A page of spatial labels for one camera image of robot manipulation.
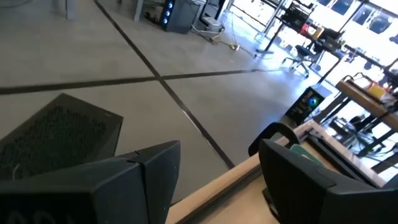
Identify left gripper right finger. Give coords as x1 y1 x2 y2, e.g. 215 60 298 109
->
259 138 398 224

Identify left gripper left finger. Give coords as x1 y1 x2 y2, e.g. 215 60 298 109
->
0 140 182 224

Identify teal plastic bin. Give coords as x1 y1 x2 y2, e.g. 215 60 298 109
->
290 144 324 166

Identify black perforated computer case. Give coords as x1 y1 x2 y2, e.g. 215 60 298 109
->
0 93 124 181

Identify black PC tower rainbow fan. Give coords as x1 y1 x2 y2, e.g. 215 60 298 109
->
285 85 326 126

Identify wooden workbench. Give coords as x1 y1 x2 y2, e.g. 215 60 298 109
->
335 77 398 131

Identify yellow box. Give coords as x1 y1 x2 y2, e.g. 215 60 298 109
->
368 83 386 100

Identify black office chair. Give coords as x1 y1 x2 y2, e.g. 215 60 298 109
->
281 44 323 78

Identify black desk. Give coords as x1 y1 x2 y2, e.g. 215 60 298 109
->
256 1 348 85

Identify black PC tower blue fans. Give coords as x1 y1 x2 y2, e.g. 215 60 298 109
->
159 0 200 34

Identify black cable loop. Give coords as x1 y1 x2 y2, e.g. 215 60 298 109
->
248 121 301 157

